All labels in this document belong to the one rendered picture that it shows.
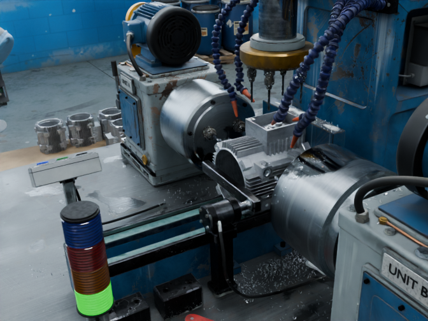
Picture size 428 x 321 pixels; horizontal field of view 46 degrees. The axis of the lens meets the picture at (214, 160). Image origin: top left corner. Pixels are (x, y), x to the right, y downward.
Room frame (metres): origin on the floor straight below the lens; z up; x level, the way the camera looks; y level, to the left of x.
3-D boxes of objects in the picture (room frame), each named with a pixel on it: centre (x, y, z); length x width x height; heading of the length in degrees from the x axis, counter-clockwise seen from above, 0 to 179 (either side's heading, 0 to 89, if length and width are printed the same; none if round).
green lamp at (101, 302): (0.68, 0.21, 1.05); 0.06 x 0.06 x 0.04
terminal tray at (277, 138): (1.21, -0.16, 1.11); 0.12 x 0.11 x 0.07; 118
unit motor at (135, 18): (1.74, 0.20, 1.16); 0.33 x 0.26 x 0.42; 28
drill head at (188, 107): (1.51, 0.04, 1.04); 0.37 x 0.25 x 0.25; 28
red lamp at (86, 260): (0.68, 0.21, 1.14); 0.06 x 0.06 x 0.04
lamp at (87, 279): (0.68, 0.21, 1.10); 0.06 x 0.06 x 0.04
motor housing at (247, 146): (1.20, -0.13, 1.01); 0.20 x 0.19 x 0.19; 118
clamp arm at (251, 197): (1.12, -0.03, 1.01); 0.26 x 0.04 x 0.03; 28
